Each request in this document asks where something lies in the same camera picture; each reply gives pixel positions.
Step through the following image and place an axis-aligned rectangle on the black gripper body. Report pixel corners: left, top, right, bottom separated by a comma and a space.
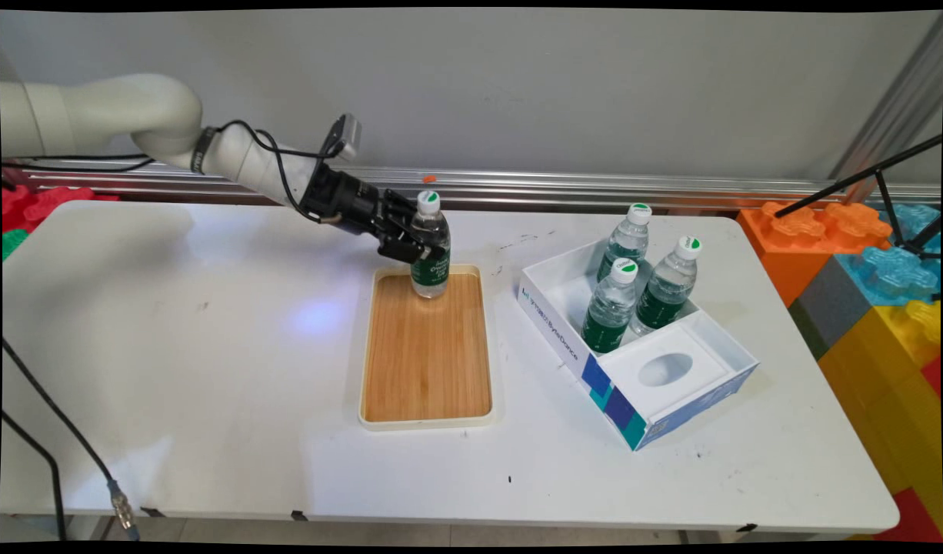
298, 163, 388, 235

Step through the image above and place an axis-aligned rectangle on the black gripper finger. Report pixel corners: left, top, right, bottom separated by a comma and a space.
380, 191, 419, 229
377, 230, 450, 267

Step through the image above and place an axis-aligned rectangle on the clear water bottle green label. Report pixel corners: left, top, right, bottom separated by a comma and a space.
408, 190, 452, 300
597, 203, 653, 282
632, 235, 703, 334
581, 258, 640, 355

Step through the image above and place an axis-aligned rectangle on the bamboo tray with cream rim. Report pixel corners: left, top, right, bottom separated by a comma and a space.
358, 264, 496, 430

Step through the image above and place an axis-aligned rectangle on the white cardboard box blue print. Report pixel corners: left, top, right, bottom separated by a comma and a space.
516, 238, 759, 452

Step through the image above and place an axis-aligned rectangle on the red giant building block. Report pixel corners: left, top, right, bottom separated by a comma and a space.
874, 488, 943, 542
2, 185, 123, 233

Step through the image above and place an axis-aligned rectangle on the orange giant building block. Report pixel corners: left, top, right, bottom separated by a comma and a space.
737, 202, 894, 308

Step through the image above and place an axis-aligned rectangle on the grey giant building block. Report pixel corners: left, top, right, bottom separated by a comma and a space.
788, 257, 874, 360

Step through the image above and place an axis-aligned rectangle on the black tripod stand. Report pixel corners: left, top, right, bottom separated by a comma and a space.
774, 135, 943, 259

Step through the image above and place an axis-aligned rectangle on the light blue giant building block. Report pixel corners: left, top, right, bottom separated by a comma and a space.
835, 246, 942, 308
878, 203, 942, 255

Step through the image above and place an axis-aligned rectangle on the yellow giant building block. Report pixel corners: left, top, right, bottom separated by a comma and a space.
818, 300, 943, 533

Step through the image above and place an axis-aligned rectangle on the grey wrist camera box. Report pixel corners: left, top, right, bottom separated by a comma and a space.
320, 113, 363, 163

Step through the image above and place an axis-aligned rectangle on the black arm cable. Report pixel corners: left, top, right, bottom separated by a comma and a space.
0, 119, 342, 225

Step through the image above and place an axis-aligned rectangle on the aluminium frame rail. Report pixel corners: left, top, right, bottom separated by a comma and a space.
22, 158, 942, 209

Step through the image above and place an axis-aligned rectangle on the black cable with metal connector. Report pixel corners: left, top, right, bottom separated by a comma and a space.
2, 337, 142, 541

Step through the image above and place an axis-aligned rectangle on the plain black cable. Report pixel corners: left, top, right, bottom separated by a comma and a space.
2, 410, 68, 541

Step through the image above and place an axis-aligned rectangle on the aluminium frame post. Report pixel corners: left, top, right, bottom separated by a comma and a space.
829, 14, 943, 205

